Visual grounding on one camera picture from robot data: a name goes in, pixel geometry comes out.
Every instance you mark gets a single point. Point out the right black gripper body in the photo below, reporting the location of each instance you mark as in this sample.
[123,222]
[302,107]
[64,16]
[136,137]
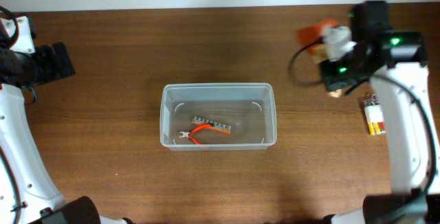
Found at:
[340,73]

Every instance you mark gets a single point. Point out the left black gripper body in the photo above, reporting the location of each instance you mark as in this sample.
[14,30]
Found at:
[50,64]

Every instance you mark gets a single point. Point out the orange scraper wooden handle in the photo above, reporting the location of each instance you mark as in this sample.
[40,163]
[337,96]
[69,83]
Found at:
[303,67]

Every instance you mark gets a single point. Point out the clear plastic container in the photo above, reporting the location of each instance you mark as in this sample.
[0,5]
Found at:
[248,107]

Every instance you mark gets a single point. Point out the orange socket bit rail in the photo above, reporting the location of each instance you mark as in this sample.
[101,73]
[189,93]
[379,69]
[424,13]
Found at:
[202,123]

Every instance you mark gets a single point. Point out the red handled pliers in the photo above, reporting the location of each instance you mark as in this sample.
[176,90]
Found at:
[189,134]

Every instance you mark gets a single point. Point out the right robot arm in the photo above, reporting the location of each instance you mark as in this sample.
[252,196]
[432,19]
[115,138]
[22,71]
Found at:
[395,64]

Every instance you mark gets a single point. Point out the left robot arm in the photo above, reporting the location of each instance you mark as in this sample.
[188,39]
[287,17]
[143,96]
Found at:
[28,194]

